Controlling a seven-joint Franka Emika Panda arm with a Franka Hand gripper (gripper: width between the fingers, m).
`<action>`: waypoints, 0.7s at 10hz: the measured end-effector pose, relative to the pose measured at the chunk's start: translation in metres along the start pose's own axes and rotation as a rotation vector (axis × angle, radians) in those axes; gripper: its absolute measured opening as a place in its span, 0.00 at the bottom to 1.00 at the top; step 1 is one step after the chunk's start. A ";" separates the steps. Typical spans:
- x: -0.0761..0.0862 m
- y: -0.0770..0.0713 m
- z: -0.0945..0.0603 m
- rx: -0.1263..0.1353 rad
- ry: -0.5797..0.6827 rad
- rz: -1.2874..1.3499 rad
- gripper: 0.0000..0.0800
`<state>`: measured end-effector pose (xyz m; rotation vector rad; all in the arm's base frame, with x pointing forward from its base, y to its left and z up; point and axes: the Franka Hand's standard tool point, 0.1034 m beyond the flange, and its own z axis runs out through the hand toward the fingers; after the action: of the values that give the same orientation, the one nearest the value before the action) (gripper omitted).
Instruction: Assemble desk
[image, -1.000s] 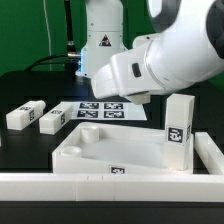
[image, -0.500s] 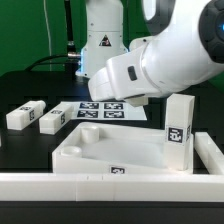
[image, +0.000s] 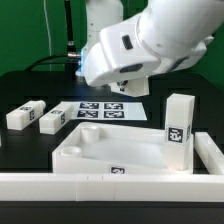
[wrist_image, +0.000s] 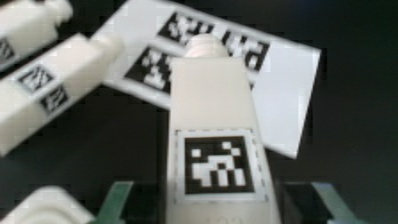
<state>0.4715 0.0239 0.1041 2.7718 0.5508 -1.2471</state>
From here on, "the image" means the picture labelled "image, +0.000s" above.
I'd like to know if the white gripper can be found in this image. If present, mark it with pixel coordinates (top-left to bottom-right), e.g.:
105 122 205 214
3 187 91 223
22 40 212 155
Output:
82 43 148 88

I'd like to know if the white desk top tray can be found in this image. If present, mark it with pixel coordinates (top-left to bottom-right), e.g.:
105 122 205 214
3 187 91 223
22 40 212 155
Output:
52 122 193 175

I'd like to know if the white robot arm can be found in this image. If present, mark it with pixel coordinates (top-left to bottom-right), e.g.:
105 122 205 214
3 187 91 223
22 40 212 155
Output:
82 0 224 86

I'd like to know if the marker tag sheet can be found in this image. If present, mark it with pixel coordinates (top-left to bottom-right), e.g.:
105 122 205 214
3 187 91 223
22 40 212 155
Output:
69 101 146 120

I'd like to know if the white L-shaped fence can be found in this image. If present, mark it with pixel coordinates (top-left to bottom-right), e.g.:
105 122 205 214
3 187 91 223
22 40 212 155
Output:
0 131 224 203

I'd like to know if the black thick cable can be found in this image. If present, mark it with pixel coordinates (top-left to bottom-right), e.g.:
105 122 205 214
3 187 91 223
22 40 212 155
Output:
24 0 83 72

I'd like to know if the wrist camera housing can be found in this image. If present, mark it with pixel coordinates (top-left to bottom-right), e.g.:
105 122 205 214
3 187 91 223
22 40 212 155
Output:
100 14 160 73

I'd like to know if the white thin cable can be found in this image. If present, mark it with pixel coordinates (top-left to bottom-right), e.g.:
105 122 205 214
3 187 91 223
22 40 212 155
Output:
43 0 53 72

